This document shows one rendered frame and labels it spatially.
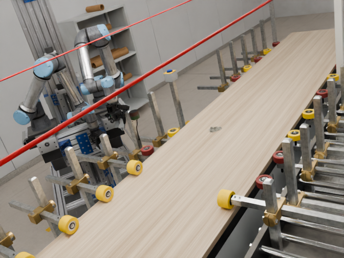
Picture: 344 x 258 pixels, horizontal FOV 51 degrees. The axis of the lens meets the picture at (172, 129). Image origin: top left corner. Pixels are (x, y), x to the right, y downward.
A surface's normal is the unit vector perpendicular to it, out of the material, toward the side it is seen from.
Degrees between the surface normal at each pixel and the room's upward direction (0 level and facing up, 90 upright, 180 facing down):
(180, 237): 0
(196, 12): 90
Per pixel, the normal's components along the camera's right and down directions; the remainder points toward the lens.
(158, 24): 0.76, 0.11
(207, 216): -0.22, -0.88
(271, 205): -0.55, 0.47
